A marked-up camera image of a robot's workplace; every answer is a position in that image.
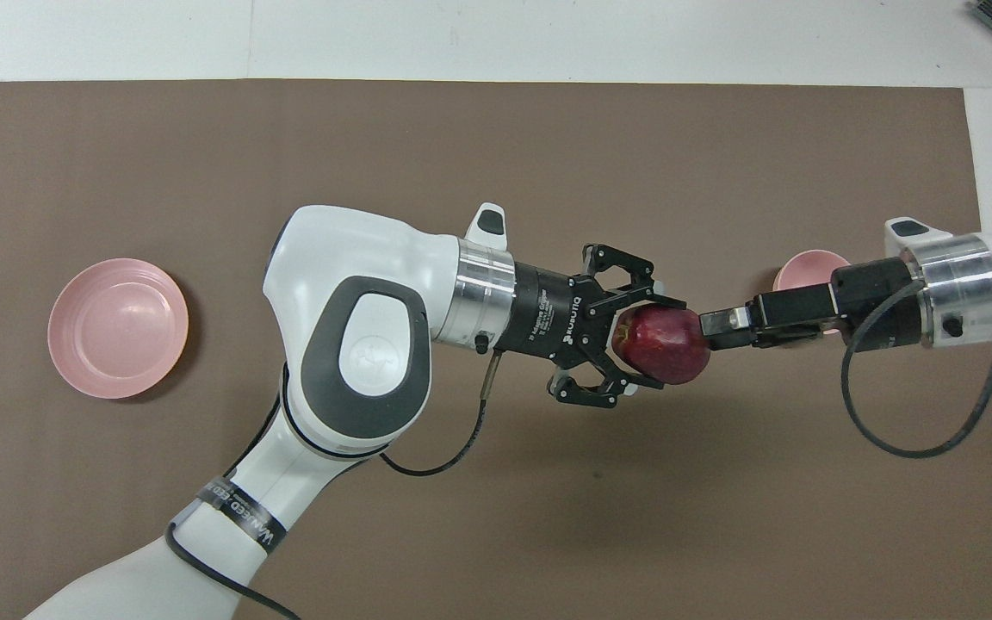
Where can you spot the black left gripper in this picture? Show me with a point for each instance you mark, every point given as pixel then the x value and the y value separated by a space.
pixel 548 314

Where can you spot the pink round plate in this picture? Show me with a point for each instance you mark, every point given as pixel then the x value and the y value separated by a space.
pixel 117 327

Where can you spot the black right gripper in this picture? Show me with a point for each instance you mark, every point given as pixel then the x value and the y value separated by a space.
pixel 875 301

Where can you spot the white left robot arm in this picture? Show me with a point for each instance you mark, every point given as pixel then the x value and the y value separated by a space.
pixel 350 258

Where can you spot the pink bowl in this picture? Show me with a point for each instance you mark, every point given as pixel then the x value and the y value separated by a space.
pixel 806 269

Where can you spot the dark red apple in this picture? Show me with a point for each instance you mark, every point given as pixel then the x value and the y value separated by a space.
pixel 664 344

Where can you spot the brown table mat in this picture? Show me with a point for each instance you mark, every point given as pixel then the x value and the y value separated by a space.
pixel 496 138

